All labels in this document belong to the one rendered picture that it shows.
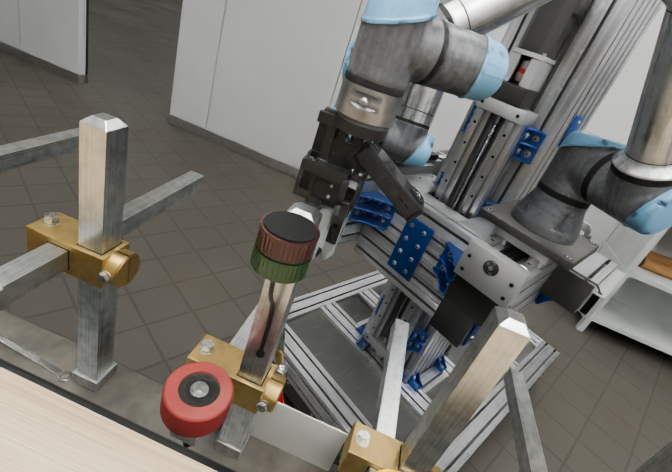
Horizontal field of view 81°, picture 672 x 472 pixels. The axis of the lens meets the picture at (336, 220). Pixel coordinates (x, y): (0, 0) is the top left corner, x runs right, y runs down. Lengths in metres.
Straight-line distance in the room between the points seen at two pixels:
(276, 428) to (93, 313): 0.32
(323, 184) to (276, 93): 2.81
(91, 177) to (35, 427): 0.26
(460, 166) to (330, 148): 0.72
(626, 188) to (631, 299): 2.80
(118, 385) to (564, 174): 0.94
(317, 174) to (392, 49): 0.17
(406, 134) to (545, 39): 0.44
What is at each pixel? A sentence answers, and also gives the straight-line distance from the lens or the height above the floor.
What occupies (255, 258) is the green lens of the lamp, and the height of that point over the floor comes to 1.10.
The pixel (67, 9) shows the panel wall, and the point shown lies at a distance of 4.47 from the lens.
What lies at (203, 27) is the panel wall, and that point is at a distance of 3.59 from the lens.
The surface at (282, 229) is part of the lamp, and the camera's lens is 0.38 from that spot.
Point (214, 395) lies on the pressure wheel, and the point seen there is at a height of 0.90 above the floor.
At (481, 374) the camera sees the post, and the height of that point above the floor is 1.04.
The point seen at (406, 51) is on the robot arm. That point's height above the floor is 1.31.
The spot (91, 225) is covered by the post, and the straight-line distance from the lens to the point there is 0.58.
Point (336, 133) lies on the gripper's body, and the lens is 0.50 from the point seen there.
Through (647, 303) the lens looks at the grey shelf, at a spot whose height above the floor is 0.20.
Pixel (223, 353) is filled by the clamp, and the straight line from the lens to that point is 0.61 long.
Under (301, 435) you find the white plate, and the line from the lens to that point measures 0.70.
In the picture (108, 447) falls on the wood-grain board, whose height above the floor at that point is 0.90.
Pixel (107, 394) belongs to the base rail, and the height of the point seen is 0.70.
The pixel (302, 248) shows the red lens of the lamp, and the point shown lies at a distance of 0.37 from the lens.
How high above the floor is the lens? 1.33
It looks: 27 degrees down
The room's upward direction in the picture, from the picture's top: 20 degrees clockwise
